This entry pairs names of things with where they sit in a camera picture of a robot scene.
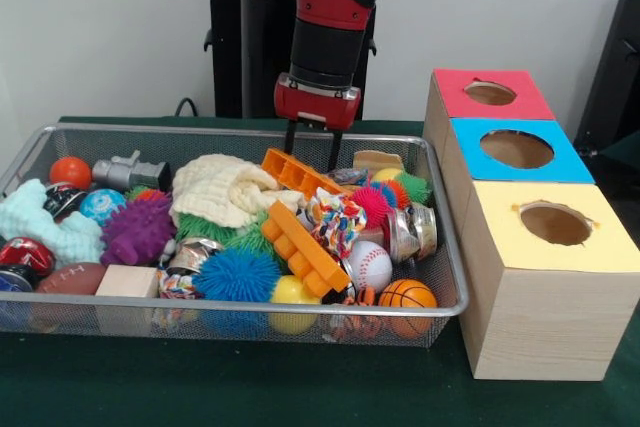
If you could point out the cream knitted cloth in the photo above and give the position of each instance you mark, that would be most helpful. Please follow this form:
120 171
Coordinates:
225 187

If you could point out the crushed silver can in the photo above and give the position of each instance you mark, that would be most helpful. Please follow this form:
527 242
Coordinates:
415 232

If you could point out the orange toy brick round studs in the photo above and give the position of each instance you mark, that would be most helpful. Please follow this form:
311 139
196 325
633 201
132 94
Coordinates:
305 249

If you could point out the red orange ball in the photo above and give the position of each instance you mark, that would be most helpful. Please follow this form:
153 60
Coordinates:
69 172

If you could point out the clear shallow mesh bin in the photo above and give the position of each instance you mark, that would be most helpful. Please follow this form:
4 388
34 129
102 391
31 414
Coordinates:
130 327

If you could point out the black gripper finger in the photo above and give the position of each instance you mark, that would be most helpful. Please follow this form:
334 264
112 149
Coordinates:
290 136
335 151

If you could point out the purple spiky ball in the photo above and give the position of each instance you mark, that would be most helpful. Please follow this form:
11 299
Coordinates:
138 230

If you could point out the blue spiky ball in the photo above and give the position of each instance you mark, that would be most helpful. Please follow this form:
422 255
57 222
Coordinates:
236 275

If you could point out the wooden box three holes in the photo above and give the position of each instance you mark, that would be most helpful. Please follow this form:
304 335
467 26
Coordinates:
540 307

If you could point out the yellow ball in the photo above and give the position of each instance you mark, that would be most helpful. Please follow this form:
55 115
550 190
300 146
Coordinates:
294 295

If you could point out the small orange basketball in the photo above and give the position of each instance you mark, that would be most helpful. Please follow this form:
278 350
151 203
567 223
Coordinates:
407 295

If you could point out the white baseball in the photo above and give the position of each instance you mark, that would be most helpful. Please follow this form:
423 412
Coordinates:
368 265

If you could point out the dark green table cloth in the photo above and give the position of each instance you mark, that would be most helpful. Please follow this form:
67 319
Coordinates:
300 387

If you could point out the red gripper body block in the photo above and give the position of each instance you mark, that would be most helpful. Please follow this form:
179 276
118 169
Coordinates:
315 107

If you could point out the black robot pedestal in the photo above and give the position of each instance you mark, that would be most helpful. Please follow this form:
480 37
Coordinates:
250 57

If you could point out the long orange toy brick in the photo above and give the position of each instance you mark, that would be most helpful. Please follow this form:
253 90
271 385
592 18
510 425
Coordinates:
298 172

